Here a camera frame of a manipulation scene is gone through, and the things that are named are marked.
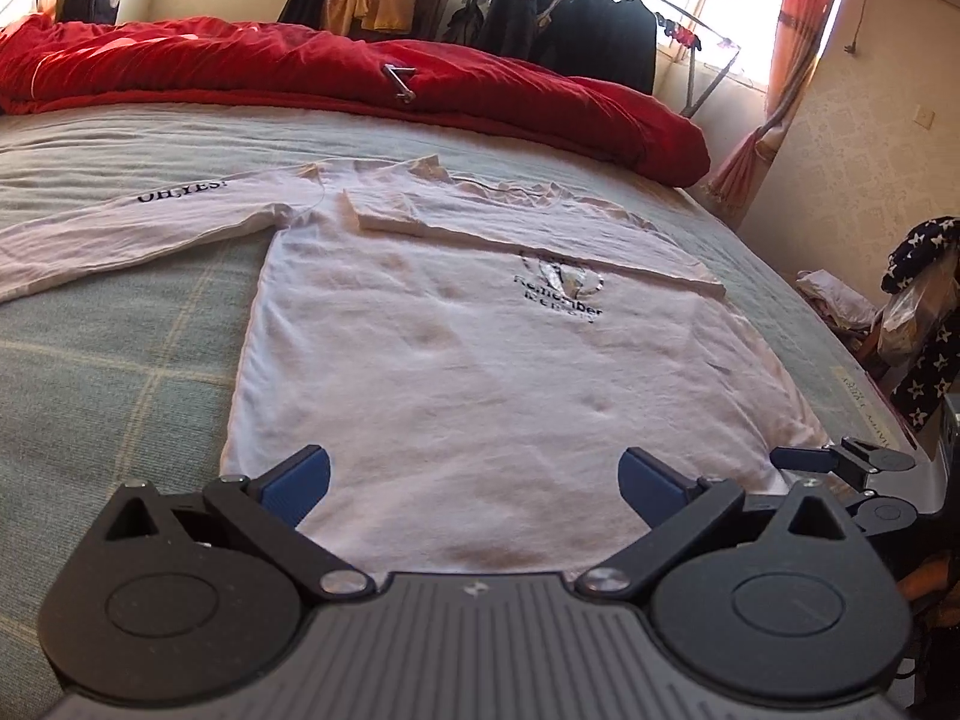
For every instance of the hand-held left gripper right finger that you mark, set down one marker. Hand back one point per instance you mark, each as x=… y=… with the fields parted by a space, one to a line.
x=652 y=487

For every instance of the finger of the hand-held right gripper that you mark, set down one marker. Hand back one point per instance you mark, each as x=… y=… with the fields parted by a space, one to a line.
x=802 y=458
x=889 y=514

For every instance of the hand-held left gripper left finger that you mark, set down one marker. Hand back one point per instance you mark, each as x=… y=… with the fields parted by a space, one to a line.
x=296 y=487

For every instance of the white long-sleeve printed shirt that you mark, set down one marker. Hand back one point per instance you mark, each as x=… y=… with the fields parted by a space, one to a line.
x=487 y=405

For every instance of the metal clothes rack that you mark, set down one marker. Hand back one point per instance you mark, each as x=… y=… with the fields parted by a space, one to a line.
x=709 y=82

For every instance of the small clothes on rack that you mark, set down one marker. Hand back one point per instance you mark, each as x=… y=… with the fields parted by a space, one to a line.
x=679 y=30

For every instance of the clear plastic bag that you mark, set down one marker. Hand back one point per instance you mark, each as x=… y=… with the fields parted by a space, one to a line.
x=911 y=315

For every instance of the pile of white cloth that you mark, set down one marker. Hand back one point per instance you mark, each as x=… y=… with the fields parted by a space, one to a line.
x=836 y=300

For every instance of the dark star-print cloth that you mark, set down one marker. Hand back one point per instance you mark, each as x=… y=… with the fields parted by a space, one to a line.
x=926 y=247

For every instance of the bed with green plaid sheet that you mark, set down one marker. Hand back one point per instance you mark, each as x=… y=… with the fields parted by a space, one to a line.
x=112 y=330

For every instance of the red quilt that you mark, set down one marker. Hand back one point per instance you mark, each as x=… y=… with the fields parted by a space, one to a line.
x=300 y=67

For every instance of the plain black coat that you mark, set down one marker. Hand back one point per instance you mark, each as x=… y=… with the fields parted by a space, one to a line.
x=600 y=41

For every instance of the yellow garment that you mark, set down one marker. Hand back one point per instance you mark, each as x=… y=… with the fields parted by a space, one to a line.
x=375 y=0

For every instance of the dark wooden chair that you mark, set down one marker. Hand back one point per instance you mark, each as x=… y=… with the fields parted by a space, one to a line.
x=431 y=11

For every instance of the black jacket with round patch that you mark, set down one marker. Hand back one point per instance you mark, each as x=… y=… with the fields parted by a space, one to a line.
x=517 y=7

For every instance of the wall switch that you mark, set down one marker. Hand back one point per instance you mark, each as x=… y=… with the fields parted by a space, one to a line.
x=928 y=118

